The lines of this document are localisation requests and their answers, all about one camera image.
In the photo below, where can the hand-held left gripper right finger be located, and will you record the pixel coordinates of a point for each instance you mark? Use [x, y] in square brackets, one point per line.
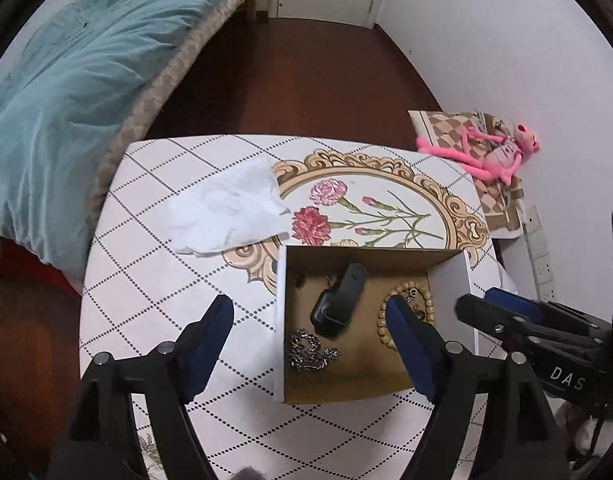
[411, 345]

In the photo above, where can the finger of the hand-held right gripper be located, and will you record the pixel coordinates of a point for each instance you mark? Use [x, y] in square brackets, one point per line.
[486, 317]
[516, 305]

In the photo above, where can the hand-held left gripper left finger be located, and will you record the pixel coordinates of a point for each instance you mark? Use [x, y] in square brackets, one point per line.
[209, 345]

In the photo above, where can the black wristband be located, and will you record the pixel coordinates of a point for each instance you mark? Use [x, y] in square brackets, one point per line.
[346, 290]

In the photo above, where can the white cardboard box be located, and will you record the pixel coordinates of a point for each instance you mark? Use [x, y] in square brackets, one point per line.
[356, 270]

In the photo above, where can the white power strip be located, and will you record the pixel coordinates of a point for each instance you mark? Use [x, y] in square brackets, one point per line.
[541, 255]

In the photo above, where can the brown checkered mat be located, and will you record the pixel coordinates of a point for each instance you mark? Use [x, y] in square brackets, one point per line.
[496, 205]

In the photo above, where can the crumpled white tissue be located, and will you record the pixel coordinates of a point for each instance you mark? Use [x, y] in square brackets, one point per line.
[226, 210]

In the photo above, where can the pink plush toy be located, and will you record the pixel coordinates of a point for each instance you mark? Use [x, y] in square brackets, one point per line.
[486, 160]

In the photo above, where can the red bed sheet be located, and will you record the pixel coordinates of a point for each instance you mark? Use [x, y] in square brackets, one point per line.
[31, 275]

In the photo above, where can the light blue duvet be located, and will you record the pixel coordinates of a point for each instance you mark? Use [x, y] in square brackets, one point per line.
[61, 90]

